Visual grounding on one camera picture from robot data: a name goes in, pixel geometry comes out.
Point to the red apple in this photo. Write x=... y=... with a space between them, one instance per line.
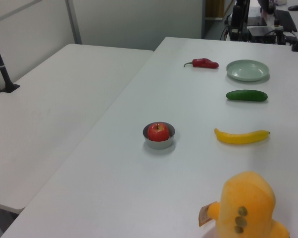
x=158 y=133

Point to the small grey bowl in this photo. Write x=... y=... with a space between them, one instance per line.
x=160 y=145

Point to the red chili pepper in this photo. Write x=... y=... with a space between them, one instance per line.
x=204 y=63

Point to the yellow banana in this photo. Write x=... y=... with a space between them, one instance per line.
x=238 y=138

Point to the green cucumber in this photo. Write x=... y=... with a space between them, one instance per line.
x=246 y=95

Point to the pale green plate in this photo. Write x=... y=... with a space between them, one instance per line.
x=248 y=70

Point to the plush toy paper tag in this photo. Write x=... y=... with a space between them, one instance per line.
x=204 y=215

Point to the orange plush toy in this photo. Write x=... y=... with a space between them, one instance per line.
x=248 y=198

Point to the black electronics tower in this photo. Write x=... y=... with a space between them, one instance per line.
x=238 y=19

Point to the black flat device box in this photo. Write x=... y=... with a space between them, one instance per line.
x=261 y=33

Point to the black computer mouse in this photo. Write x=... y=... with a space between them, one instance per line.
x=294 y=7

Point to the black camera stand pole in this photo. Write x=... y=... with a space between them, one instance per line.
x=1 y=67

